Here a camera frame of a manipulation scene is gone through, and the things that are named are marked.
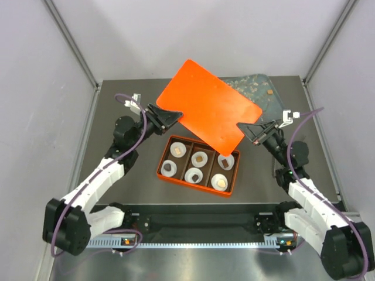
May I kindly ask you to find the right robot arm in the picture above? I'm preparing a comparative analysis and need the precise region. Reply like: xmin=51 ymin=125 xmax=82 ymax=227
xmin=237 ymin=121 xmax=374 ymax=280

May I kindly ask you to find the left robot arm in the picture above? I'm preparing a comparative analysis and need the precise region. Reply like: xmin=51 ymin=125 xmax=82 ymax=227
xmin=42 ymin=104 xmax=183 ymax=256

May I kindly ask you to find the brown oblong chocolate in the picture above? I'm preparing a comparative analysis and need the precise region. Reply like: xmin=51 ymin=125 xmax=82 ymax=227
xmin=221 ymin=159 xmax=229 ymax=168

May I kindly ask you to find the orange chocolate box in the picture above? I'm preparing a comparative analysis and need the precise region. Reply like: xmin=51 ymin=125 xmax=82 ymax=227
xmin=156 ymin=135 xmax=240 ymax=197

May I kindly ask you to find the white paper cup back-right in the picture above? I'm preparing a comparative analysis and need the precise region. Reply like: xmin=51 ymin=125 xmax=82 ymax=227
xmin=217 ymin=155 xmax=235 ymax=170

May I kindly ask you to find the white paper cup front-left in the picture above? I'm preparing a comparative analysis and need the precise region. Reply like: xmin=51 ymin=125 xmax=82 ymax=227
xmin=160 ymin=160 xmax=177 ymax=177

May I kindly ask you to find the white heart chocolate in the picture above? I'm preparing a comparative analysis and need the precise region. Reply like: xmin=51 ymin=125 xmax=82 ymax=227
xmin=217 ymin=180 xmax=226 ymax=188

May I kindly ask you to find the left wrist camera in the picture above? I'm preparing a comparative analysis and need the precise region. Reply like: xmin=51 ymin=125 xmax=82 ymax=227
xmin=124 ymin=93 xmax=141 ymax=115

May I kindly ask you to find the dark round chocolate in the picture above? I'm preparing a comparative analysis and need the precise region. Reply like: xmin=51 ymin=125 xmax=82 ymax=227
xmin=163 ymin=163 xmax=172 ymax=172

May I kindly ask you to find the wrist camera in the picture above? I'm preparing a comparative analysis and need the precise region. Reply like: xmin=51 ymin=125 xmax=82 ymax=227
xmin=124 ymin=93 xmax=141 ymax=115
xmin=278 ymin=109 xmax=301 ymax=128

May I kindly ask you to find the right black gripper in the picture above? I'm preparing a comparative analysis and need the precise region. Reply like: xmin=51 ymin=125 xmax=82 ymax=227
xmin=237 ymin=119 xmax=289 ymax=167

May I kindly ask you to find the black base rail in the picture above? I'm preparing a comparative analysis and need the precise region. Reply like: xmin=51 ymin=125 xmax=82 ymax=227
xmin=93 ymin=203 xmax=296 ymax=244

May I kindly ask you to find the white paper cup back-left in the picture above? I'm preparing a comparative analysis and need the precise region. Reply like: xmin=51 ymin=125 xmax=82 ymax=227
xmin=170 ymin=142 xmax=187 ymax=158

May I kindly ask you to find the floral blue tray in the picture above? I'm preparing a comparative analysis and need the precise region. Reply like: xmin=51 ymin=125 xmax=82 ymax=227
xmin=223 ymin=74 xmax=285 ymax=123

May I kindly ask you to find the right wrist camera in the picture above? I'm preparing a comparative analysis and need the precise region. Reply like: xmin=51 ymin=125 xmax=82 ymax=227
xmin=278 ymin=109 xmax=301 ymax=128

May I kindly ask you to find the orange box lid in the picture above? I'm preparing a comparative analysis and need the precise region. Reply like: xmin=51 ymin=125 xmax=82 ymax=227
xmin=156 ymin=60 xmax=263 ymax=156

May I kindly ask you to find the white paper cup front-right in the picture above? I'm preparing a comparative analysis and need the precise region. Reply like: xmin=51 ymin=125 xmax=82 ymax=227
xmin=211 ymin=173 xmax=229 ymax=191

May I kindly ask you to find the white paper cup back-middle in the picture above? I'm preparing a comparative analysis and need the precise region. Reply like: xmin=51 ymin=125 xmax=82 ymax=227
xmin=191 ymin=151 xmax=208 ymax=168

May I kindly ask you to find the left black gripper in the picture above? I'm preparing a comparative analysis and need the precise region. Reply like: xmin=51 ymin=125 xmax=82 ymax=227
xmin=130 ymin=103 xmax=183 ymax=149

